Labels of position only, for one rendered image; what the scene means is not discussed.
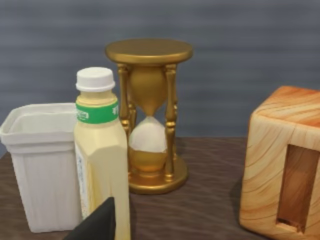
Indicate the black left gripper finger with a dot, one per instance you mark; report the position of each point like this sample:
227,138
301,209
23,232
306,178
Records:
100,222

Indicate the cream bottle with white cap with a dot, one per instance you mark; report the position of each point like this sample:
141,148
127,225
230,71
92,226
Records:
105,155

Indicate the white square plastic container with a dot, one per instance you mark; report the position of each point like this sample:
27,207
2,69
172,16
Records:
42,160

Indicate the gold hourglass with white sand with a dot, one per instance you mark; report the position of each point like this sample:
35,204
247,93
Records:
150,112

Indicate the hollow wooden box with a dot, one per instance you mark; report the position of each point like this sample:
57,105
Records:
275,162

